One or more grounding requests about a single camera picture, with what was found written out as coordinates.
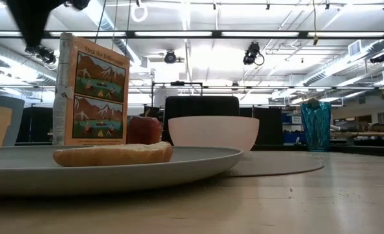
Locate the orange cereal box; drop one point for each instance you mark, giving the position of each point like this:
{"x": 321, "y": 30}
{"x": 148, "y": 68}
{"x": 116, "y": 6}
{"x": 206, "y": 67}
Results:
{"x": 94, "y": 91}

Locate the round grey plate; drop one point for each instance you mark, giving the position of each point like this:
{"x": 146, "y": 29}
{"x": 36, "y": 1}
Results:
{"x": 32, "y": 175}

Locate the red apple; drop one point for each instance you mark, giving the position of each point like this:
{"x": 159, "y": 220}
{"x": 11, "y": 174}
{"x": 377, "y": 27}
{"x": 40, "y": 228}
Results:
{"x": 144, "y": 130}

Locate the toasted bagel half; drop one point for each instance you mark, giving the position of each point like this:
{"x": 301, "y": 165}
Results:
{"x": 114, "y": 156}

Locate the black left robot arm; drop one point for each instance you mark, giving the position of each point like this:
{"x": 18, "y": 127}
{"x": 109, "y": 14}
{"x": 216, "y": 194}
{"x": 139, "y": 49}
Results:
{"x": 79, "y": 3}

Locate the black overhead beam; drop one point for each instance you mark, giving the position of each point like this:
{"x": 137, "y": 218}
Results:
{"x": 175, "y": 33}

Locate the black two-slot toaster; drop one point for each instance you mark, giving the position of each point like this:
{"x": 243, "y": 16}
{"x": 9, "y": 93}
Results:
{"x": 198, "y": 105}

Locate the pink bowl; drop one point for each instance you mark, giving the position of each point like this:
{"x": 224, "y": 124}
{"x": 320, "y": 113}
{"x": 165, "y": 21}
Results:
{"x": 211, "y": 133}

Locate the black partition panel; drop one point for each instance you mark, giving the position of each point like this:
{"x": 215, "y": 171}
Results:
{"x": 270, "y": 126}

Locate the round grey placemat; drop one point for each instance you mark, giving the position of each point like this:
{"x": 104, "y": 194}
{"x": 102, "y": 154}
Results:
{"x": 276, "y": 165}

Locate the teal faceted plastic cup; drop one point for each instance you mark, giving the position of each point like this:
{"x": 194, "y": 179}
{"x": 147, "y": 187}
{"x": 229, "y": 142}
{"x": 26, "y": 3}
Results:
{"x": 315, "y": 130}

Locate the black ceiling speaker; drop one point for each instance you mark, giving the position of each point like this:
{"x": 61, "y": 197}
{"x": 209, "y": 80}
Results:
{"x": 378, "y": 58}

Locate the wooden workbench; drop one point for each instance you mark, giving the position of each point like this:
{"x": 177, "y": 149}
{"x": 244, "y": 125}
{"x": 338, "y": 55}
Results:
{"x": 364, "y": 134}

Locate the round black ceiling camera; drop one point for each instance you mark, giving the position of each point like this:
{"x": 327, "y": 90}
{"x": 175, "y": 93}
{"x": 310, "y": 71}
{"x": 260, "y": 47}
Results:
{"x": 170, "y": 57}

